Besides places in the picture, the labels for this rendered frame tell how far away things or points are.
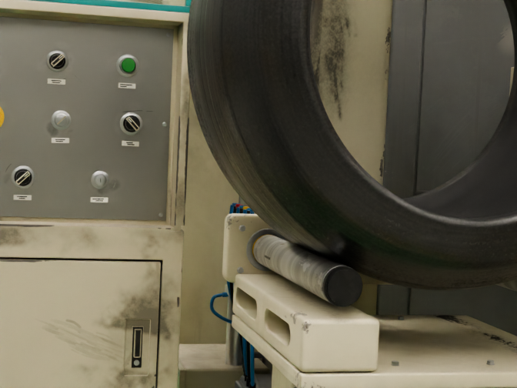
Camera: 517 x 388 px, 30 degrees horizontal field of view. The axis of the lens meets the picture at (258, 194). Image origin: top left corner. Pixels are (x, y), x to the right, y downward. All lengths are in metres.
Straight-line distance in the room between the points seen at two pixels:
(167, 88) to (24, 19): 0.27
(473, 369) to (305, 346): 0.21
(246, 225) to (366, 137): 0.23
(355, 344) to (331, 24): 0.54
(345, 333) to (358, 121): 0.46
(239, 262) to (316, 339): 0.35
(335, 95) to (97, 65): 0.47
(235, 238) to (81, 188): 0.41
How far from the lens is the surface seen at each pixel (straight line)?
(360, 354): 1.08
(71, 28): 1.70
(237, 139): 1.05
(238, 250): 1.38
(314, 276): 1.09
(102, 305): 1.67
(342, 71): 1.44
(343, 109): 1.43
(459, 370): 1.14
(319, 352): 1.06
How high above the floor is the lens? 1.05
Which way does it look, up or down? 3 degrees down
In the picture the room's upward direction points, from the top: 3 degrees clockwise
